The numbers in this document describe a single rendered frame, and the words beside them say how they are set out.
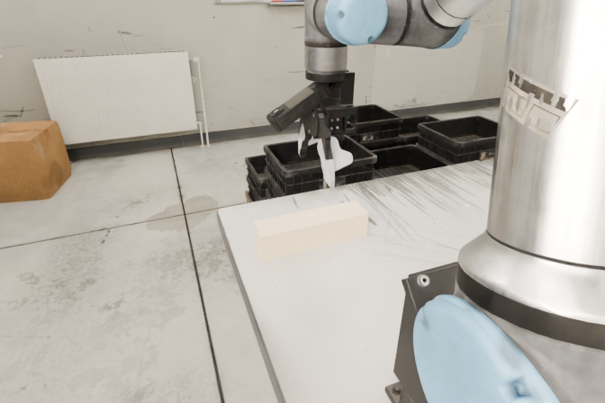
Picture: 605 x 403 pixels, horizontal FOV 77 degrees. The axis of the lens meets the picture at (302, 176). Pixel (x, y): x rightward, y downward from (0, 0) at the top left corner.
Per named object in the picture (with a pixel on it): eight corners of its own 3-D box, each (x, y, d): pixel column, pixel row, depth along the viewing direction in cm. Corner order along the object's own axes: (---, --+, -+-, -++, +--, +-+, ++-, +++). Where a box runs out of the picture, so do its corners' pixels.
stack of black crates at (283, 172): (286, 269, 158) (284, 172, 138) (266, 231, 183) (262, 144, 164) (370, 248, 171) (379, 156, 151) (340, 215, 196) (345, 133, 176)
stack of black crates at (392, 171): (369, 247, 172) (376, 181, 157) (340, 215, 197) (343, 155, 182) (441, 229, 185) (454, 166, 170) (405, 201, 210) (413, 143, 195)
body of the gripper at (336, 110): (356, 138, 71) (360, 72, 66) (314, 144, 68) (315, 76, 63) (338, 126, 78) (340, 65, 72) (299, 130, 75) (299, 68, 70)
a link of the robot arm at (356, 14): (419, -11, 50) (383, -11, 60) (339, -20, 47) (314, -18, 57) (407, 51, 53) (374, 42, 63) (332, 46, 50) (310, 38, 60)
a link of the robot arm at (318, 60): (314, 49, 61) (296, 43, 68) (313, 77, 63) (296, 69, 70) (356, 47, 64) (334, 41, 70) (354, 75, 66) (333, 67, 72)
